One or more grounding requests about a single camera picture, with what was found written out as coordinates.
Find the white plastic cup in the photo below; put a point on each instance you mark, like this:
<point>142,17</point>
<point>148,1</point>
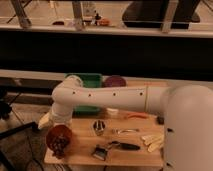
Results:
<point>112,111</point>

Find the green plastic tray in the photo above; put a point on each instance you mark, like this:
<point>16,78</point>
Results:
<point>89,80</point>

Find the red bowl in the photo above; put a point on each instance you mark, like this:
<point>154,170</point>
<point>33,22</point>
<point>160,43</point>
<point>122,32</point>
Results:
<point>57,131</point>

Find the wooden utensil pieces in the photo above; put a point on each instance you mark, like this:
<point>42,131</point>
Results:
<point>153,142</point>

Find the dark grapes bunch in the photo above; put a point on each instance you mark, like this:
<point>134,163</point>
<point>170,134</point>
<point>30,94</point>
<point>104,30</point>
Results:
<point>58,146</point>

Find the small metal cup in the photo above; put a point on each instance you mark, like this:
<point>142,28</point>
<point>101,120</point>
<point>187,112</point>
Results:
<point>99,127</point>

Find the black rectangular block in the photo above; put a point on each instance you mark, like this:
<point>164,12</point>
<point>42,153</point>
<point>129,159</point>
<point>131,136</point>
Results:
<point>160,120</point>

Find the purple bowl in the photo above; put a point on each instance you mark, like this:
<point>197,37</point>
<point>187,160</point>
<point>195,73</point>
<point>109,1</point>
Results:
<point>115,81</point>

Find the metal spoon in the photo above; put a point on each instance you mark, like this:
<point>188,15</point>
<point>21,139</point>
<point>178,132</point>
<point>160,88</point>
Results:
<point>120,131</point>

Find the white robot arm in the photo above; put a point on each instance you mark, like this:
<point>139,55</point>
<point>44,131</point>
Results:
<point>187,112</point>

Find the orange carrot toy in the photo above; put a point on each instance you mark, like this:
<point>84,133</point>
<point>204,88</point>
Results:
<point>143,116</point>

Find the wooden table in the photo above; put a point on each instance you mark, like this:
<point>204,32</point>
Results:
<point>120,156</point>

